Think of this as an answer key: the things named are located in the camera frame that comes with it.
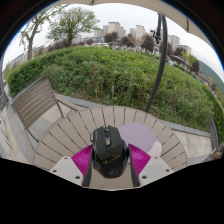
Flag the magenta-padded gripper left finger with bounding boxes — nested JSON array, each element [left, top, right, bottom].
[[49, 143, 95, 188]]

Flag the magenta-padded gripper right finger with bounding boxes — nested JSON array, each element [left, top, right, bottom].
[[128, 143, 175, 188]]

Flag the black computer mouse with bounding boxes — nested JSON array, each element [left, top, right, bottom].
[[90, 125, 130, 179]]

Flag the lilac mouse pad with wrist rest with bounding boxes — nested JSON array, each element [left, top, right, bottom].
[[118, 122, 163, 158]]

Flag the slatted wooden chair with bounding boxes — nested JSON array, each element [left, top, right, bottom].
[[10, 78, 84, 143]]

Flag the green hedge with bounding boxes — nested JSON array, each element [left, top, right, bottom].
[[6, 45, 224, 134]]

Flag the dark curved parasol pole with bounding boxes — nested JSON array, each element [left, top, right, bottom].
[[144, 13, 168, 114]]

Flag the group of high-rise buildings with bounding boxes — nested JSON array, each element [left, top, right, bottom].
[[93, 21, 193, 56]]

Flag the sparse thin-trunked tree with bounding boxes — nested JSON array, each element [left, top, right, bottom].
[[18, 4, 68, 61]]

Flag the broad leafy green tree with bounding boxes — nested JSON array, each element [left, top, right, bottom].
[[46, 6, 100, 46]]

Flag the beige parasol canopy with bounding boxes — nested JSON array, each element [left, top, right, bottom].
[[49, 0, 208, 41]]

